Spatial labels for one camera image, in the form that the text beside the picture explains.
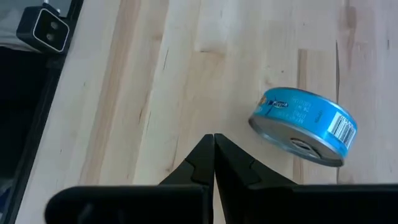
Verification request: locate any black table-level camera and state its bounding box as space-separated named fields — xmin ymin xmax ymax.
xmin=16 ymin=1 xmax=71 ymax=54

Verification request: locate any tuna can silver lid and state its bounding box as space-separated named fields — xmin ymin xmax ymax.
xmin=248 ymin=86 xmax=358 ymax=168

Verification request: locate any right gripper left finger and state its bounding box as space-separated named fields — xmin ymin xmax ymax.
xmin=45 ymin=133 xmax=216 ymax=224

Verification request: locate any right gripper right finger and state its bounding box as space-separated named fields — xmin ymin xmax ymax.
xmin=213 ymin=133 xmax=398 ymax=224

